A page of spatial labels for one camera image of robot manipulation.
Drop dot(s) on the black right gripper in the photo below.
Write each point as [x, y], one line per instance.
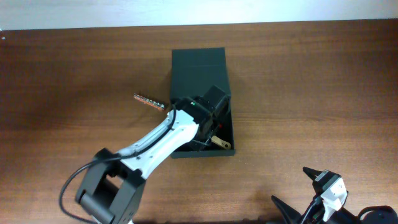
[291, 216]

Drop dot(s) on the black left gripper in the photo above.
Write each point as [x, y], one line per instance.
[198, 142]

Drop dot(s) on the orange scraper wooden handle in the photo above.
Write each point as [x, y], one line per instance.
[221, 143]

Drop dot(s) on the orange socket bit rail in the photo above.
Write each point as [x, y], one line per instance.
[147, 101]

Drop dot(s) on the black storage box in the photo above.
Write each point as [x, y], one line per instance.
[200, 85]

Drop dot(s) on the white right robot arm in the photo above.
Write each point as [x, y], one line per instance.
[376, 214]

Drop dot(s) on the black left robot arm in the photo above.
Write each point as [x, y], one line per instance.
[113, 185]

